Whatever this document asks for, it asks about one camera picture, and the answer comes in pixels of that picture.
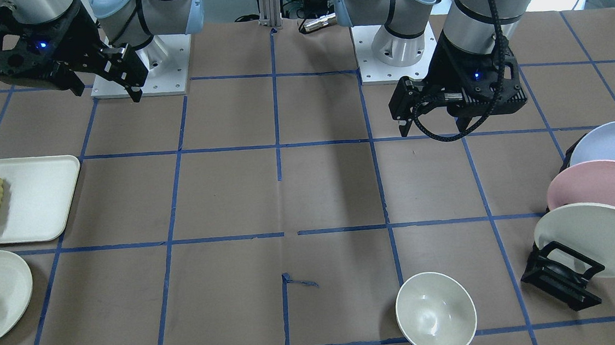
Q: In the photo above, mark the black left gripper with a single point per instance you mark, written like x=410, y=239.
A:
x=446, y=69

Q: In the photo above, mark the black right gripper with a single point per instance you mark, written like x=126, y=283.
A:
x=79, y=41

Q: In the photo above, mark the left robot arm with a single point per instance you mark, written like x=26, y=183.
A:
x=473, y=26

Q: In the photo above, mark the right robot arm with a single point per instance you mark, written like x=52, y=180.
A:
x=139, y=46

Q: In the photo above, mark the pink plate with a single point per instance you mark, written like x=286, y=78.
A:
x=592, y=181

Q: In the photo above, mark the black plate rack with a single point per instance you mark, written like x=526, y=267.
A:
x=560, y=281

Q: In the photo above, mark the white plate in rack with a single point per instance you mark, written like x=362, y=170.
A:
x=587, y=228

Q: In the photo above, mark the white rectangular tray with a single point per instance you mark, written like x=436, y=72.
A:
x=38, y=192

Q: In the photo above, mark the silver connector plug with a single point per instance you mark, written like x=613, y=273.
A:
x=309, y=26

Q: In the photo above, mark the white bowl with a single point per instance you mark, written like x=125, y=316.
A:
x=434, y=309

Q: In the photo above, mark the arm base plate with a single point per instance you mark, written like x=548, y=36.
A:
x=381, y=65
x=167, y=57

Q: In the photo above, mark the aluminium frame post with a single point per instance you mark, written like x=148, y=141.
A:
x=270, y=14

